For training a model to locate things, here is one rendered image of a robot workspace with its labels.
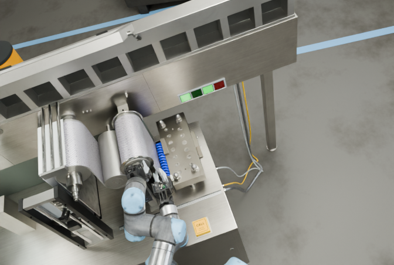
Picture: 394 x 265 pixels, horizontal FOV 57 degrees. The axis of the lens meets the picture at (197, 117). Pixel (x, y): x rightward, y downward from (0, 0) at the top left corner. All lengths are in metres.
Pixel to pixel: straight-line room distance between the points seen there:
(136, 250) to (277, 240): 1.15
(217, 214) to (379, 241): 1.29
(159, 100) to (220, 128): 1.37
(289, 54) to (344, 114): 1.37
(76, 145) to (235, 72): 0.82
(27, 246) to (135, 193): 1.02
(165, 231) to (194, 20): 0.84
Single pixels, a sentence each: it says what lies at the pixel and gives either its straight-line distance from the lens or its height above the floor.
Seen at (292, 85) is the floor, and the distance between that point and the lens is 3.33.
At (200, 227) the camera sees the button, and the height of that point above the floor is 0.92.
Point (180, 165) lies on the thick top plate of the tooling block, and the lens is 1.82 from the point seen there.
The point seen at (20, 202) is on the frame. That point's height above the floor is 1.44.
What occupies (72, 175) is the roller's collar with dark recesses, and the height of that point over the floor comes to 1.36.
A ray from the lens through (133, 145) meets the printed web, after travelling 1.61.
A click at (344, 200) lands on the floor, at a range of 2.82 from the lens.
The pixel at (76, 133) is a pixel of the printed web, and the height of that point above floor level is 1.39.
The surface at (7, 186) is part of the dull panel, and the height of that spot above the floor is 0.98.
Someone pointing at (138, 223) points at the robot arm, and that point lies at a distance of 1.31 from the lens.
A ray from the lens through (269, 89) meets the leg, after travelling 2.32.
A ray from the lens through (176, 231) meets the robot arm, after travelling 1.26.
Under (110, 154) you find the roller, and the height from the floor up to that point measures 1.23.
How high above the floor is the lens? 2.60
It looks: 54 degrees down
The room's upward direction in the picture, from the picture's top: 20 degrees counter-clockwise
